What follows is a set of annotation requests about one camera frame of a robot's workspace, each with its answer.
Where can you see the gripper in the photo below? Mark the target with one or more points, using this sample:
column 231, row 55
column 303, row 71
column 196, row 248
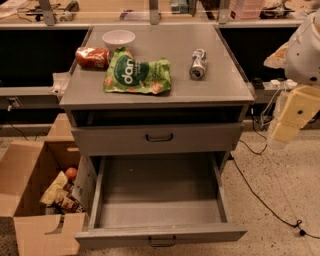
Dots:
column 304, row 56

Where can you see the green rice chip bag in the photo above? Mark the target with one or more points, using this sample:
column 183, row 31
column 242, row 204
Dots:
column 126, row 75

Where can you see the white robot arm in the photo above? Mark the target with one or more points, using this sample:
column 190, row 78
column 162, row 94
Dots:
column 300, row 59

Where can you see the closed grey upper drawer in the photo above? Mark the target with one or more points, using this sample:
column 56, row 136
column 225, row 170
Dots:
column 156, row 139

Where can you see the grey drawer cabinet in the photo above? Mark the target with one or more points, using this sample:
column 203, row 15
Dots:
column 221, row 96

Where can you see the open grey drawer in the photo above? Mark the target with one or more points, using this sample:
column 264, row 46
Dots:
column 159, row 200

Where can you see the yellow snack bag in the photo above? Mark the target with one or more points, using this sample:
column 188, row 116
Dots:
column 58, row 184

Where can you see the white power strip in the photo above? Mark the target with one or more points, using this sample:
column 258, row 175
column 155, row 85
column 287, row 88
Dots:
column 283, row 84

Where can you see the silver blue drink can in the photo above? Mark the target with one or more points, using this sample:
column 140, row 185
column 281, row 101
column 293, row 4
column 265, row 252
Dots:
column 199, row 64

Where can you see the pink storage box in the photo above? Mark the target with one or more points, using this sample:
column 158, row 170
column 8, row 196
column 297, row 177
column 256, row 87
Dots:
column 245, row 9

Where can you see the white bowl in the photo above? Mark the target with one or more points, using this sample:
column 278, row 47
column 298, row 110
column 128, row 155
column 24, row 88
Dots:
column 118, row 38

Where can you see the red soda can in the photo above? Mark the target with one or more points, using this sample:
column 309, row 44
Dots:
column 92, row 57

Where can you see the red apple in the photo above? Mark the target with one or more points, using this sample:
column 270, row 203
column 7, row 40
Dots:
column 71, row 173

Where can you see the brown snack packet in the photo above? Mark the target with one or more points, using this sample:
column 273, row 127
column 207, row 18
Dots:
column 67, row 202

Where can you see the cardboard box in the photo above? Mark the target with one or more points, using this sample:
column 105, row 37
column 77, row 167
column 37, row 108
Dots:
column 27, row 169

